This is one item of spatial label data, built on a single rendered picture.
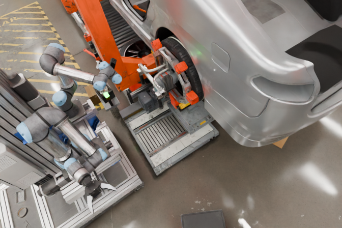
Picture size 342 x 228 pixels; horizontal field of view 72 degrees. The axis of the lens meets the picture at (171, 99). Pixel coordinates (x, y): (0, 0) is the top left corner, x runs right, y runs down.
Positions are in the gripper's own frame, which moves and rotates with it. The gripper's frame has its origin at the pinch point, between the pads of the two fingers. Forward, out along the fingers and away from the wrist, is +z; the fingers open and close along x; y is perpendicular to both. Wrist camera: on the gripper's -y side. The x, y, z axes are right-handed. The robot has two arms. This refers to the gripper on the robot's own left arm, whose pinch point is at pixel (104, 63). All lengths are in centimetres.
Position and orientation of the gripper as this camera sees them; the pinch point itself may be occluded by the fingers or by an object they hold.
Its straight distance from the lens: 213.6
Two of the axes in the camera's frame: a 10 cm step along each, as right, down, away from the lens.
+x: 6.8, 3.0, 6.6
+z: -5.4, -4.1, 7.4
